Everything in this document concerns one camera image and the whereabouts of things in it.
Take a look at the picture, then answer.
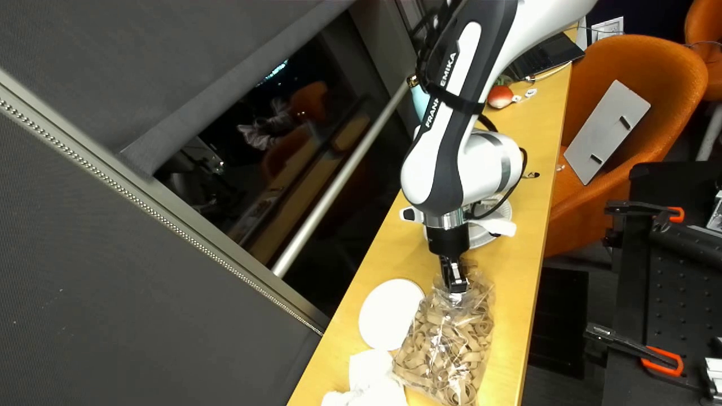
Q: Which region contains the red round plush toy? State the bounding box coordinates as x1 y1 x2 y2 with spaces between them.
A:
485 83 520 110

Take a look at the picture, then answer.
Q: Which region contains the black clamp with orange handle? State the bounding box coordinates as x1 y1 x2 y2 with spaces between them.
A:
604 202 689 229
584 323 689 381

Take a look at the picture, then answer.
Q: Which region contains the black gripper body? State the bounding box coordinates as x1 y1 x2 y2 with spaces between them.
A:
430 224 472 264

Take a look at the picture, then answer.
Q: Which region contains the orange chair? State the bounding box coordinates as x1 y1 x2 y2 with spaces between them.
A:
543 31 712 260
682 0 722 55

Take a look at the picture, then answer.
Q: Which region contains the black perforated robot stand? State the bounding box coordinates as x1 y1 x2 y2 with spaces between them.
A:
601 161 722 406

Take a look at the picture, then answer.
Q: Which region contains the white crumpled cloth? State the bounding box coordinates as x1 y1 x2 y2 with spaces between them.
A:
320 348 409 406

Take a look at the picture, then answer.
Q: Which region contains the clear bag of snacks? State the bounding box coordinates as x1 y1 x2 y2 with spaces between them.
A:
390 273 499 406

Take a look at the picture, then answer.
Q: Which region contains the silver metal window railing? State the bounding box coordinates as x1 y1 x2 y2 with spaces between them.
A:
268 74 415 281

